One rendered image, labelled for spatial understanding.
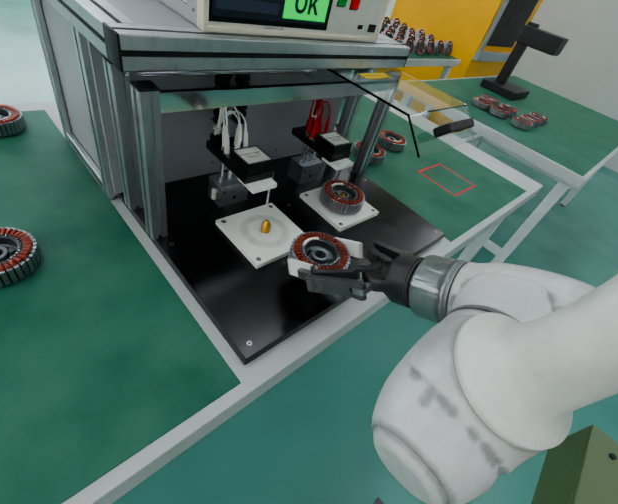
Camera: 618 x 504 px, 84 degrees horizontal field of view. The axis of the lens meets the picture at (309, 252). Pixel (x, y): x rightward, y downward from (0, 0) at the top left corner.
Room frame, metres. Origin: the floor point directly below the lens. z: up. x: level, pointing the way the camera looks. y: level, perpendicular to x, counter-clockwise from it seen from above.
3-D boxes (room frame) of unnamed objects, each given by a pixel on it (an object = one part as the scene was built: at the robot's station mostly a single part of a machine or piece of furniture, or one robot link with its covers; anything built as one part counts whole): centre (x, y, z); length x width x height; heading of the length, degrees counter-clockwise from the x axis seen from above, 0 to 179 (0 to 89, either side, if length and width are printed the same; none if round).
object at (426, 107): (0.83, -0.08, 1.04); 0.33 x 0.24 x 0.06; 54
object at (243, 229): (0.56, 0.10, 0.78); 0.15 x 0.15 x 0.01; 54
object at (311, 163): (0.84, 0.08, 0.80); 0.08 x 0.05 x 0.06; 144
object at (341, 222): (0.76, -0.04, 0.78); 0.15 x 0.15 x 0.01; 54
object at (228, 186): (0.64, 0.22, 0.80); 0.08 x 0.05 x 0.06; 144
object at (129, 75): (0.76, 0.18, 1.04); 0.62 x 0.02 x 0.03; 144
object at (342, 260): (0.47, -0.02, 0.84); 0.11 x 0.11 x 0.04
